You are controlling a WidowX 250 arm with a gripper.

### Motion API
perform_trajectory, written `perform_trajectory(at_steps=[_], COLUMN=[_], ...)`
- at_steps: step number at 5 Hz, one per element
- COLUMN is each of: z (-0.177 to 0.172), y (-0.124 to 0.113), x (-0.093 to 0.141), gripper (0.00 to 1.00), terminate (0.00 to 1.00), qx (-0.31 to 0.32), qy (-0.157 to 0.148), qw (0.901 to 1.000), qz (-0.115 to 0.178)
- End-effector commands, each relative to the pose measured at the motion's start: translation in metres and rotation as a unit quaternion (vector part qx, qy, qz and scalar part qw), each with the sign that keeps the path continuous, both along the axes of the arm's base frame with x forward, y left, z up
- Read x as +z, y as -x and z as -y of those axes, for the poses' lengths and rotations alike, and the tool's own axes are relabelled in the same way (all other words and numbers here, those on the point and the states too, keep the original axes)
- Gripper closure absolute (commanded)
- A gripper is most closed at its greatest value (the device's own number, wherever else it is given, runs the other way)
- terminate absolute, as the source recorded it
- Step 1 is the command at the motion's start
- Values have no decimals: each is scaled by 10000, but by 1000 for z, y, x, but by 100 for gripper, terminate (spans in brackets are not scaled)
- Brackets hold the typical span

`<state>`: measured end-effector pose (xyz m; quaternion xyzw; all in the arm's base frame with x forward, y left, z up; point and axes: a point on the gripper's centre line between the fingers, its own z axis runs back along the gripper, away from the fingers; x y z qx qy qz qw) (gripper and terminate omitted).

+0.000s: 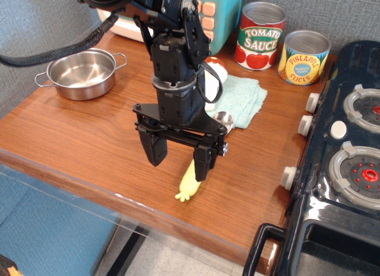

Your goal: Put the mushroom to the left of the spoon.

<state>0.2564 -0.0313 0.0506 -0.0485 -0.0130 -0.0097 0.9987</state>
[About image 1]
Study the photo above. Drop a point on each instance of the black toy stove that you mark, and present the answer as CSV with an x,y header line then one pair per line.
x,y
332,225

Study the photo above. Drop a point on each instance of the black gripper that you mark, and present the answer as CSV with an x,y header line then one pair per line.
x,y
179,116

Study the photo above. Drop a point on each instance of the small stainless steel pot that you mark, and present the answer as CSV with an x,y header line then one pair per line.
x,y
83,76

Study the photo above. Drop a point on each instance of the teal toy appliance with buttons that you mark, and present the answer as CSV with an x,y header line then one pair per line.
x,y
218,19

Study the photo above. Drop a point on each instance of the yellow-handled metal spoon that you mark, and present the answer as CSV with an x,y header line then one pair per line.
x,y
189,185

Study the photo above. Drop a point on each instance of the tomato sauce can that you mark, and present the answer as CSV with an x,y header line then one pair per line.
x,y
260,31

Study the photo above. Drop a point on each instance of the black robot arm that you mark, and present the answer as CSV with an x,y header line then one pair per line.
x,y
178,47

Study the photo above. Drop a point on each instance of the light green folded cloth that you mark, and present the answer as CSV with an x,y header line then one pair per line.
x,y
242,98

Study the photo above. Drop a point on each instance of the pineapple slices can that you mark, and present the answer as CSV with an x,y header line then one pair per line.
x,y
303,57

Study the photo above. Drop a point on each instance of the white and brown toy mushroom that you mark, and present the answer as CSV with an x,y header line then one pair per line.
x,y
211,82

